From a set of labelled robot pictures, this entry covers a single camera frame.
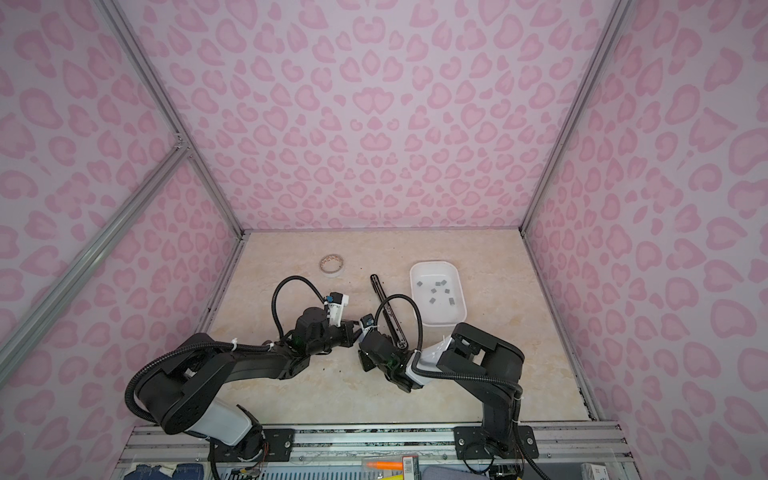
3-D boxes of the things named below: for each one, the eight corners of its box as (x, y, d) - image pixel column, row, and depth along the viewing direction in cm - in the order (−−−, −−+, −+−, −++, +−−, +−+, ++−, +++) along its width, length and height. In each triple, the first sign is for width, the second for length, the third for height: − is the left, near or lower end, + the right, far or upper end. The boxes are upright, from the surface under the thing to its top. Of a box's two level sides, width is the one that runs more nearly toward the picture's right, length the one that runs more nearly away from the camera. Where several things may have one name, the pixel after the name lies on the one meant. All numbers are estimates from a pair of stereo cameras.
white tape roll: (319, 275, 109) (318, 272, 108) (323, 257, 115) (322, 254, 113) (343, 275, 109) (342, 272, 108) (346, 257, 115) (345, 254, 113)
